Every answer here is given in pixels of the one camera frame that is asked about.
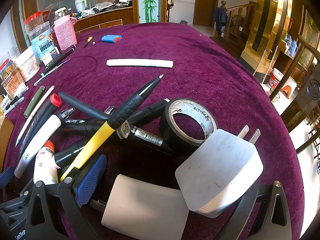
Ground bamboo painted panel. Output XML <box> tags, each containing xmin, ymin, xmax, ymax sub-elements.
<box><xmin>139</xmin><ymin>0</ymin><xmax>160</xmax><ymax>23</ymax></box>

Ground white orange stool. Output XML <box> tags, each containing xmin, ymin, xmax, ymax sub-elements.
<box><xmin>280</xmin><ymin>76</ymin><xmax>298</xmax><ymax>98</ymax></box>

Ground white plastic jar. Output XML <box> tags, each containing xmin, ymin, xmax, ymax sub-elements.
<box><xmin>15</xmin><ymin>46</ymin><xmax>40</xmax><ymax>83</ymax></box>

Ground black tape roll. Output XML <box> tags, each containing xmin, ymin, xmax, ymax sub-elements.
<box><xmin>159</xmin><ymin>98</ymin><xmax>219</xmax><ymax>155</ymax></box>

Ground blue label plastic jar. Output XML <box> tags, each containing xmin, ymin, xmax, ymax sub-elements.
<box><xmin>27</xmin><ymin>21</ymin><xmax>56</xmax><ymax>60</ymax></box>

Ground dark grey marker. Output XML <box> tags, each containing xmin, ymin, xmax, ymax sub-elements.
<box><xmin>58</xmin><ymin>91</ymin><xmax>112</xmax><ymax>120</ymax></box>

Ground dark wooden chair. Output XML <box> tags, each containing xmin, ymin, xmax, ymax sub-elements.
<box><xmin>269</xmin><ymin>34</ymin><xmax>320</xmax><ymax>160</ymax></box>

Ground blue battery pack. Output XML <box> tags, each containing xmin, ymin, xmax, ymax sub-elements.
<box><xmin>101</xmin><ymin>34</ymin><xmax>122</xmax><ymax>43</ymax></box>

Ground dark blue jacket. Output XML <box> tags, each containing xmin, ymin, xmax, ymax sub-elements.
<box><xmin>212</xmin><ymin>6</ymin><xmax>228</xmax><ymax>37</ymax></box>

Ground pink knitted jar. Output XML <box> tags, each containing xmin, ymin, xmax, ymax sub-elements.
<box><xmin>53</xmin><ymin>7</ymin><xmax>78</xmax><ymax>51</ymax></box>

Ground wooden coat stand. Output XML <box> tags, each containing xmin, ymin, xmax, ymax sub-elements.
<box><xmin>166</xmin><ymin>0</ymin><xmax>175</xmax><ymax>23</ymax></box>

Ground yellow black pen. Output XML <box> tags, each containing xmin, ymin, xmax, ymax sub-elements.
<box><xmin>60</xmin><ymin>74</ymin><xmax>165</xmax><ymax>182</ymax></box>

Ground black marker grey cap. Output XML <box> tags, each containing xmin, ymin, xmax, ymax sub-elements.
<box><xmin>116</xmin><ymin>119</ymin><xmax>177</xmax><ymax>155</ymax></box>

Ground white green tumbler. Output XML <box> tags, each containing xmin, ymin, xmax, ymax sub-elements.
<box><xmin>75</xmin><ymin>0</ymin><xmax>88</xmax><ymax>12</ymax></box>

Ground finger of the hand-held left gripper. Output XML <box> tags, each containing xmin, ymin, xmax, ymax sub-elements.
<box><xmin>0</xmin><ymin>166</ymin><xmax>15</xmax><ymax>189</ymax></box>

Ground clear purple pen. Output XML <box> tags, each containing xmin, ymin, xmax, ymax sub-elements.
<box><xmin>33</xmin><ymin>58</ymin><xmax>72</xmax><ymax>86</ymax></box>

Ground clear silver pen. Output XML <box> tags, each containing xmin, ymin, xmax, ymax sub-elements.
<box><xmin>11</xmin><ymin>86</ymin><xmax>29</xmax><ymax>98</ymax></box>

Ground black silver pen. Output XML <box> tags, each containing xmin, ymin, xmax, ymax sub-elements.
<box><xmin>4</xmin><ymin>96</ymin><xmax>25</xmax><ymax>112</ymax></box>

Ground white paint bucket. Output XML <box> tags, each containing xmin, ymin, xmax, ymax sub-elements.
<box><xmin>267</xmin><ymin>67</ymin><xmax>285</xmax><ymax>89</ymax></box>

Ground cardboard box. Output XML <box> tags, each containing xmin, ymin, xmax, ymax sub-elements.
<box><xmin>0</xmin><ymin>116</ymin><xmax>15</xmax><ymax>170</ymax></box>

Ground wooden stair railing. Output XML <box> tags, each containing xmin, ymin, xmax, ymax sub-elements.
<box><xmin>220</xmin><ymin>1</ymin><xmax>258</xmax><ymax>45</ymax></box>

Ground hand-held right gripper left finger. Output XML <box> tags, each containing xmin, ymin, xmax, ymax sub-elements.
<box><xmin>25</xmin><ymin>154</ymin><xmax>108</xmax><ymax>240</ymax></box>

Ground black marker red cap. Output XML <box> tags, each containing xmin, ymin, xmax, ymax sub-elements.
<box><xmin>19</xmin><ymin>93</ymin><xmax>62</xmax><ymax>159</ymax></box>

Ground clear jar orange label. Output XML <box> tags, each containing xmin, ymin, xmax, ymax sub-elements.
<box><xmin>0</xmin><ymin>69</ymin><xmax>26</xmax><ymax>98</ymax></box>

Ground white wall charger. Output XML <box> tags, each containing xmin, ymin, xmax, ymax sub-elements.
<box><xmin>175</xmin><ymin>124</ymin><xmax>264</xmax><ymax>218</ymax></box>
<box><xmin>90</xmin><ymin>174</ymin><xmax>190</xmax><ymax>240</ymax></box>

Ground white pen teal tip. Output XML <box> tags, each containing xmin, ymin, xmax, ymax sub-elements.
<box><xmin>15</xmin><ymin>85</ymin><xmax>55</xmax><ymax>147</ymax></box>

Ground olive green tube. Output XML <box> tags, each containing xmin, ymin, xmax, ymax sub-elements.
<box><xmin>23</xmin><ymin>85</ymin><xmax>46</xmax><ymax>118</ymax></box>

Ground black marker white band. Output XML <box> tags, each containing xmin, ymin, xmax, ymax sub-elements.
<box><xmin>126</xmin><ymin>98</ymin><xmax>172</xmax><ymax>125</ymax></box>

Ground small white blue box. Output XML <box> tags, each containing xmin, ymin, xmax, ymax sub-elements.
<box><xmin>41</xmin><ymin>46</ymin><xmax>60</xmax><ymax>65</ymax></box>

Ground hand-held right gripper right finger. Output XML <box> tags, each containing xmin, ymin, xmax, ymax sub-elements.
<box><xmin>215</xmin><ymin>180</ymin><xmax>293</xmax><ymax>240</ymax></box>

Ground white stick with green print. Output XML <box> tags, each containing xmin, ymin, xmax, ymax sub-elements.
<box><xmin>106</xmin><ymin>59</ymin><xmax>174</xmax><ymax>68</ymax></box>

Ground red lid clear jar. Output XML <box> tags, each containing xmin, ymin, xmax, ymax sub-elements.
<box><xmin>24</xmin><ymin>11</ymin><xmax>50</xmax><ymax>37</ymax></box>

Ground white glue tube orange cap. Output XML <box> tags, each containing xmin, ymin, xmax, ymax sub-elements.
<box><xmin>33</xmin><ymin>140</ymin><xmax>59</xmax><ymax>185</ymax></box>

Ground wooden door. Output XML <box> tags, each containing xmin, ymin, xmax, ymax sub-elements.
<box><xmin>193</xmin><ymin>0</ymin><xmax>220</xmax><ymax>28</ymax></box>

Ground wooden counter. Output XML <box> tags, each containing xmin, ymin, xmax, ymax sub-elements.
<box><xmin>72</xmin><ymin>5</ymin><xmax>134</xmax><ymax>34</ymax></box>

